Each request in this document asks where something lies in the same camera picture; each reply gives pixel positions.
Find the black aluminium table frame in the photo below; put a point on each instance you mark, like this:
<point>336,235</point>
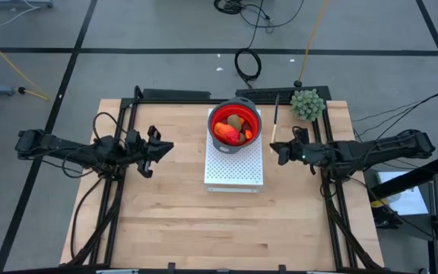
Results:
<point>165,101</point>

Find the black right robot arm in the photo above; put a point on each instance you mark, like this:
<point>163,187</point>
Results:
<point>375,150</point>

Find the red collapsible bowl grey rim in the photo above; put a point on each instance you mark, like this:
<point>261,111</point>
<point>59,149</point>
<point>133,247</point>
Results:
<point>219,114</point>

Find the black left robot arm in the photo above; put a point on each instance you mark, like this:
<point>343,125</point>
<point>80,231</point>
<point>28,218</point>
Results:
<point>70,146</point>

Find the black table clamp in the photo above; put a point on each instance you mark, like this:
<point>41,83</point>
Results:
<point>171,267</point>
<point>282,268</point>

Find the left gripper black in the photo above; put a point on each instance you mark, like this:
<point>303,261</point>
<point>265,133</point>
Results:
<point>143,150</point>

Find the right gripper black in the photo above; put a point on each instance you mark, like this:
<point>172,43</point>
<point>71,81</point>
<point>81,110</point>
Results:
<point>297,152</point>

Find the black rectangular box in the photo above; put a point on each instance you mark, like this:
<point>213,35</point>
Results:
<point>177,94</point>

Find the red yellow toy mango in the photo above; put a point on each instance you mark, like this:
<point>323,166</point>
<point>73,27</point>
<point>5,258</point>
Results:
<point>226,133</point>

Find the green artificial potted plant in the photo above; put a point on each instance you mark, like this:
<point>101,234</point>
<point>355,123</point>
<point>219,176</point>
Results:
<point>307,105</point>

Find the white perforated metal shelf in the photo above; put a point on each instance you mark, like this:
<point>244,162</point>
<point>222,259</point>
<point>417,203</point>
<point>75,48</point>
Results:
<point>234,171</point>

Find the white paper sheet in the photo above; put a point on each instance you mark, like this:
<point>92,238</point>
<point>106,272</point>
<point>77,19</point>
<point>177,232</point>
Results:
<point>409,201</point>

